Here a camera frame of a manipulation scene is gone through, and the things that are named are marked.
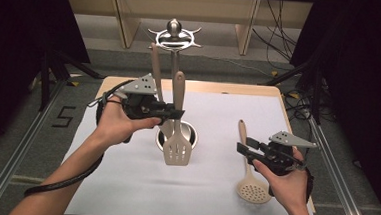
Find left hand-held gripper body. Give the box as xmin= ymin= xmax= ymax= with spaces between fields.
xmin=113 ymin=71 xmax=163 ymax=122

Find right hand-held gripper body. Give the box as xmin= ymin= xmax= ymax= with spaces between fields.
xmin=255 ymin=129 xmax=320 ymax=179

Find slotted beige spatula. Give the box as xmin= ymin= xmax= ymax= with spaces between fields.
xmin=161 ymin=69 xmax=198 ymax=168

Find solid beige spatula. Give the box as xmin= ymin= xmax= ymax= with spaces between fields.
xmin=144 ymin=41 xmax=181 ymax=142

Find beige perforated skimmer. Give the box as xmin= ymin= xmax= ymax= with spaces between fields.
xmin=233 ymin=118 xmax=278 ymax=206

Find metal utensil stand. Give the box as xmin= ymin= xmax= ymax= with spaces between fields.
xmin=140 ymin=17 xmax=206 ymax=155

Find person's left hand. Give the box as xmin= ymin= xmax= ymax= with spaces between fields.
xmin=93 ymin=94 xmax=164 ymax=152

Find person's right hand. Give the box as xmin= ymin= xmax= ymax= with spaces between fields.
xmin=249 ymin=145 xmax=312 ymax=213

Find wooden table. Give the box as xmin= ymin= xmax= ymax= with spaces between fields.
xmin=62 ymin=73 xmax=330 ymax=215

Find white table cloth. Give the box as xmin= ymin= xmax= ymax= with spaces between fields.
xmin=63 ymin=83 xmax=324 ymax=215

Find black tripod stand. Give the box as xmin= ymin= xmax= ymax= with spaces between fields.
xmin=37 ymin=46 xmax=107 ymax=116
xmin=257 ymin=53 xmax=328 ymax=126

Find wooden shelf unit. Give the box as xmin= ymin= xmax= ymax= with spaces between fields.
xmin=60 ymin=0 xmax=314 ymax=61

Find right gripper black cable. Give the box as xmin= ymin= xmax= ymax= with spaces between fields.
xmin=301 ymin=167 xmax=317 ymax=205

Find black cables beside table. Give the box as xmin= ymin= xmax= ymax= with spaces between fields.
xmin=280 ymin=88 xmax=318 ymax=143

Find aluminium floor rail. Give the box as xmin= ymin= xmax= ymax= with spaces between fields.
xmin=0 ymin=75 xmax=70 ymax=215
xmin=300 ymin=113 xmax=379 ymax=215

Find thin white floor cable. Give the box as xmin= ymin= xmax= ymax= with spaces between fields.
xmin=199 ymin=53 xmax=274 ymax=78

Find bundle of black floor cables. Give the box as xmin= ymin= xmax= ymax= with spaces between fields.
xmin=249 ymin=0 xmax=302 ymax=72

